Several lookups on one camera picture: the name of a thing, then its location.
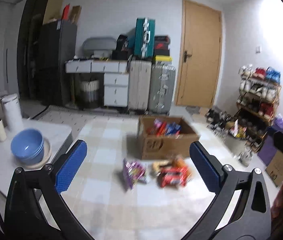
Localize red snack bags in box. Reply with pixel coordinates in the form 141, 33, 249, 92
146, 119, 181, 136

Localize brown SF cardboard box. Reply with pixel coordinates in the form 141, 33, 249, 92
138, 116, 200, 160

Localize beige plate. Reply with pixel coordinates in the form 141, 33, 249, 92
18, 138, 51, 170

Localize silver suitcase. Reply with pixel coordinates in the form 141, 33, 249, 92
148, 64, 176, 114

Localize teal suitcase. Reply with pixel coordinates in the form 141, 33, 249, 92
133, 18, 156, 59

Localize white trash bin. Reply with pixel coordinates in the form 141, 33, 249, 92
225, 126, 247, 157

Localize oval grey mirror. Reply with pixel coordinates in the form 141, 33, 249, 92
81, 36, 116, 57

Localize blue bowl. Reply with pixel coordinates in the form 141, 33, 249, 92
10, 128, 44, 160

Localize white side table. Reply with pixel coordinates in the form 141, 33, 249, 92
0, 119, 73, 197

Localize purple snack bag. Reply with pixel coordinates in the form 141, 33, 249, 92
122, 158, 149, 190

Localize red snack bag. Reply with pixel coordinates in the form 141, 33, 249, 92
158, 167, 188, 188

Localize yellow cracker pack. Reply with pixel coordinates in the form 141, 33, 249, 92
151, 160, 172, 176

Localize beige suitcase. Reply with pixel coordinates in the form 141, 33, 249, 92
128, 60, 152, 111

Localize stacked shoe boxes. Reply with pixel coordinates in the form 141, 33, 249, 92
153, 35, 173, 64

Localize black bag on desk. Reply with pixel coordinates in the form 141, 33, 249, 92
112, 34, 129, 61

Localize black refrigerator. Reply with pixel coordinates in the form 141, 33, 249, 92
38, 20, 77, 106

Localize orange snack bag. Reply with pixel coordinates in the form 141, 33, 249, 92
172, 155, 192, 179

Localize white drawer desk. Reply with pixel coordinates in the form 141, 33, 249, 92
65, 60, 129, 108

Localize wooden door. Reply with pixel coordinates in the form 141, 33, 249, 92
175, 0, 222, 108

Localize woven laundry basket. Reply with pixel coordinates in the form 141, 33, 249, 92
80, 79, 100, 108

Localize small cardboard box on floor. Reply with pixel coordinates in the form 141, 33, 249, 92
266, 151, 283, 187

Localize wooden shoe rack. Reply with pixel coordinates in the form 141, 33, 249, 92
235, 64, 282, 141

